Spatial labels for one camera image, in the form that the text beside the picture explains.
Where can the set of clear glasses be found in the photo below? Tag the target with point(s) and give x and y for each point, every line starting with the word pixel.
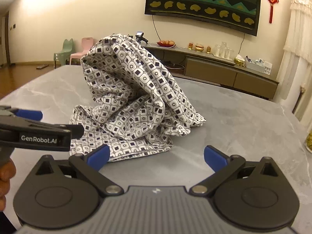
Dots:
pixel 223 51

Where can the wall television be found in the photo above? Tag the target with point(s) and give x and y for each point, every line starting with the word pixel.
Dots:
pixel 202 2

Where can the green plastic chair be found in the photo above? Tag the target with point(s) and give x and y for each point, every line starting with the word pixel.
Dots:
pixel 66 48

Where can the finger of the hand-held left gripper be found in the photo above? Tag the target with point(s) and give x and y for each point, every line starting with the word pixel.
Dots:
pixel 29 114
pixel 68 129

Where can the wall switch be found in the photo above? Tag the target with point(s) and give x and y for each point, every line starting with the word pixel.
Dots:
pixel 13 26

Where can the idle black gripper device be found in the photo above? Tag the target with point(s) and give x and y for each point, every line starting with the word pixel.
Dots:
pixel 139 35

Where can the amber jars on sideboard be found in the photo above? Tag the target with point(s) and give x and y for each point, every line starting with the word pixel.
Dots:
pixel 199 47

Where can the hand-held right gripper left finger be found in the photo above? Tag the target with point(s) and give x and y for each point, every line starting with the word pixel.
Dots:
pixel 100 154

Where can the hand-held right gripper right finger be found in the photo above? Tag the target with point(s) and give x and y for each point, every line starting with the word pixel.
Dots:
pixel 214 157

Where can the golden tissue box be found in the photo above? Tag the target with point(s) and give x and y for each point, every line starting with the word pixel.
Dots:
pixel 239 61

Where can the white desktop organiser box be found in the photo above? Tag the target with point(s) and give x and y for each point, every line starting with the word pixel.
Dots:
pixel 258 65

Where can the white lace curtain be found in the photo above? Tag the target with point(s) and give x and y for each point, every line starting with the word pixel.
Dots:
pixel 297 41

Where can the dark remote control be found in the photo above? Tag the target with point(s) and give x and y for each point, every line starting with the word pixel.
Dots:
pixel 42 66

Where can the white square-patterned pants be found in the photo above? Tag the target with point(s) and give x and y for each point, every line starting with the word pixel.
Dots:
pixel 136 90

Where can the pink plastic chair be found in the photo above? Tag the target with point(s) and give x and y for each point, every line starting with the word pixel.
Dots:
pixel 85 46

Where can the red fruit plate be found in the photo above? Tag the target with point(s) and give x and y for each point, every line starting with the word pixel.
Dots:
pixel 166 43

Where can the long grey television cabinet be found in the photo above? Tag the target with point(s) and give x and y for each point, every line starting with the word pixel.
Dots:
pixel 209 65

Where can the person's left hand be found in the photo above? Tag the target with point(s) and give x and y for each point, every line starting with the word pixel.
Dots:
pixel 6 182

